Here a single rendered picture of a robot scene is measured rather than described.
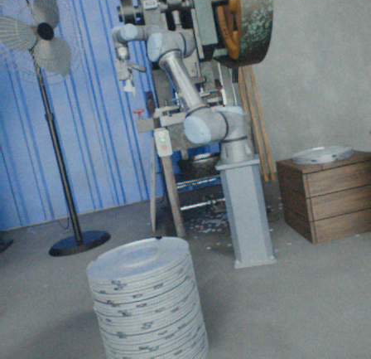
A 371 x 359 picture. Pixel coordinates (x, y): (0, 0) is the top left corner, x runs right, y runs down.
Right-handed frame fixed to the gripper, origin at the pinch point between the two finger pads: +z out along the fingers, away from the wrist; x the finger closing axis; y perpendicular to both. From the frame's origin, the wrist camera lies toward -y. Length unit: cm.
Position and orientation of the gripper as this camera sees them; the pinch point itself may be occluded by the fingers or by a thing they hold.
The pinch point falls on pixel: (135, 94)
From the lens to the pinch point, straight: 217.0
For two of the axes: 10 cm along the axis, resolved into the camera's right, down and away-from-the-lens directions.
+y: -9.7, 2.0, -1.5
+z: 1.8, 9.7, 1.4
